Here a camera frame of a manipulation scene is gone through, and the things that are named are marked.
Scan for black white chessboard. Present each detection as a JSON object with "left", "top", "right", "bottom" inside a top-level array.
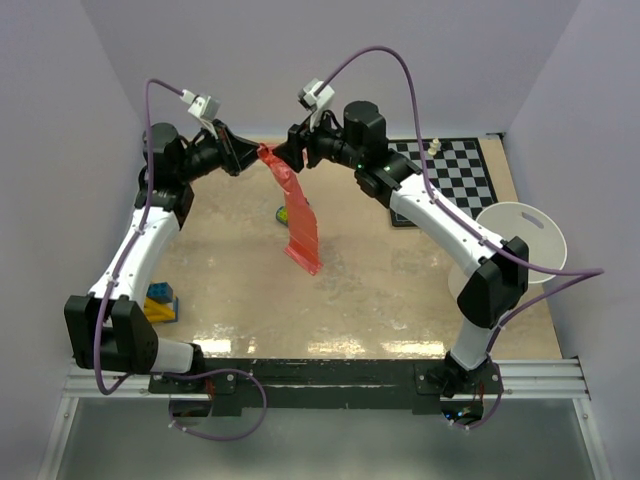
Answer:
[{"left": 388, "top": 138, "right": 500, "bottom": 229}]

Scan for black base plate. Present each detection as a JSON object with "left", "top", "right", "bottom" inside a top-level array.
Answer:
[{"left": 149, "top": 359, "right": 504, "bottom": 422}]

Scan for red trash bag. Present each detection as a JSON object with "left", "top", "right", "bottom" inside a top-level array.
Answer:
[{"left": 258, "top": 144, "right": 323, "bottom": 275}]

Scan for white chess piece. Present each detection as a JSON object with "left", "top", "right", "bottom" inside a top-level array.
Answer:
[{"left": 428, "top": 138, "right": 442, "bottom": 155}]

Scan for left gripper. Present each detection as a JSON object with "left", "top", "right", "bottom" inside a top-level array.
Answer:
[{"left": 176, "top": 119, "right": 268, "bottom": 183}]

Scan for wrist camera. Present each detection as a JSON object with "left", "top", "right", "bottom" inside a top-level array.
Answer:
[
  {"left": 181, "top": 89, "right": 221, "bottom": 136},
  {"left": 297, "top": 78, "right": 335, "bottom": 132}
]

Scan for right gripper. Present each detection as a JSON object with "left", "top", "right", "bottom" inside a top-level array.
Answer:
[{"left": 273, "top": 106, "right": 364, "bottom": 174}]

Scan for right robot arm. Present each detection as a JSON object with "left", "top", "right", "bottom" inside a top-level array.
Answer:
[{"left": 274, "top": 101, "right": 529, "bottom": 397}]

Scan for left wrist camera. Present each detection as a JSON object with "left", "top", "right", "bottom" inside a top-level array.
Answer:
[{"left": 181, "top": 89, "right": 221, "bottom": 136}]

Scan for yellow blue toy blocks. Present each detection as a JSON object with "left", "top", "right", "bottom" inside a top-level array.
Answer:
[{"left": 144, "top": 282, "right": 179, "bottom": 324}]

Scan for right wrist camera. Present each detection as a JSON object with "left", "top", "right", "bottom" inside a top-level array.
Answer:
[{"left": 297, "top": 78, "right": 335, "bottom": 132}]

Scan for white trash bin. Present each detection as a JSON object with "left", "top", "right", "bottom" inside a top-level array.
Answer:
[{"left": 477, "top": 202, "right": 567, "bottom": 270}]

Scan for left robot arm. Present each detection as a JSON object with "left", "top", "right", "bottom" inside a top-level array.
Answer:
[{"left": 64, "top": 120, "right": 259, "bottom": 392}]

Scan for aluminium front rail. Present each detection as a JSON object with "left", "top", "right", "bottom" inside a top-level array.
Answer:
[{"left": 63, "top": 359, "right": 590, "bottom": 399}]

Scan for colourful toy block car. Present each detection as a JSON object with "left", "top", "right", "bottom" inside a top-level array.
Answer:
[{"left": 275, "top": 202, "right": 310, "bottom": 227}]

